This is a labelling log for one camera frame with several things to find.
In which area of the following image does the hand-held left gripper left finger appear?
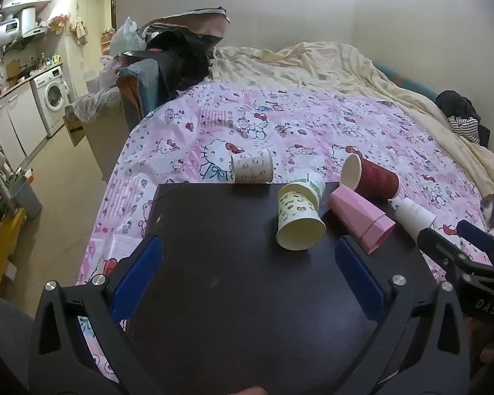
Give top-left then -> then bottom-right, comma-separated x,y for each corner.
28,235 -> 165,395

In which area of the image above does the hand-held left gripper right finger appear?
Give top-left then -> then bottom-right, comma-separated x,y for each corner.
335,235 -> 472,395

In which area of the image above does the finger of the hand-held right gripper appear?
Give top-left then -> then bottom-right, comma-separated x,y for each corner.
456,219 -> 494,264
416,225 -> 474,274

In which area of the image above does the plain white paper cup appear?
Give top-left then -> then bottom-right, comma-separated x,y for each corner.
389,197 -> 437,239

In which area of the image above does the pink faceted cup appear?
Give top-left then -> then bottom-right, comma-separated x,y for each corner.
328,185 -> 397,256

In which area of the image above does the green cartoon print paper cup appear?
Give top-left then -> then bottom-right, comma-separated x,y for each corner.
276,181 -> 327,251

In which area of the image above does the white cup with green globe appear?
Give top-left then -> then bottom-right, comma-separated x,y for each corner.
300,171 -> 327,210

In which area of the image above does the beige cartoon print paper cup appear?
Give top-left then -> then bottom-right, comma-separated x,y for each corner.
231,147 -> 275,184

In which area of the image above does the red ribbed paper cup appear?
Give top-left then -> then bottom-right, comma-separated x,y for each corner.
340,153 -> 401,201

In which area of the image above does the striped garment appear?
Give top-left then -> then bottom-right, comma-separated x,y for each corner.
448,115 -> 482,145

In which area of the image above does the black garment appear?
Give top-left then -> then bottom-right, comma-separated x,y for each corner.
435,90 -> 490,145

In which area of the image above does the yellow wooden rack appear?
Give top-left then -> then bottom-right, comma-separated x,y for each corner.
0,189 -> 27,284

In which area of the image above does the grey trash bin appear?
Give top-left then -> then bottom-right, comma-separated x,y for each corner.
9,175 -> 42,220

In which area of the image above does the cardboard box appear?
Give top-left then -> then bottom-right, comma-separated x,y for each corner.
63,91 -> 128,182

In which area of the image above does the clear plastic bag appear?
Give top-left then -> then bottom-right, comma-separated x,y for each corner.
72,88 -> 122,122

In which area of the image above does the teal orange bag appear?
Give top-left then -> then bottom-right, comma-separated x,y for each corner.
117,58 -> 161,120

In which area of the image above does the white kitchen cabinet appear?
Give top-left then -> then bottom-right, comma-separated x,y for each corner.
0,82 -> 48,169

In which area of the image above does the white washing machine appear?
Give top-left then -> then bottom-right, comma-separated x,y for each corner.
30,66 -> 70,138

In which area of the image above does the cream duvet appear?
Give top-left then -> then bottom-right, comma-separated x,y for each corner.
210,41 -> 494,223

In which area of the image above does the pile of dark clothes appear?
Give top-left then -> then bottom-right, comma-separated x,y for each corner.
140,29 -> 215,103

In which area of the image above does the white green plastic bag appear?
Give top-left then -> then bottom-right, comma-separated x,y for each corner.
109,16 -> 147,56

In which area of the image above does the pink grey cushion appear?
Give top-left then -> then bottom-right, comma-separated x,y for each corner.
148,6 -> 231,38

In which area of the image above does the white water heater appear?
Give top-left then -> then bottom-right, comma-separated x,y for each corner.
0,7 -> 37,48

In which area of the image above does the teal bed frame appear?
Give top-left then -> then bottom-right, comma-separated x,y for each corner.
372,60 -> 441,99

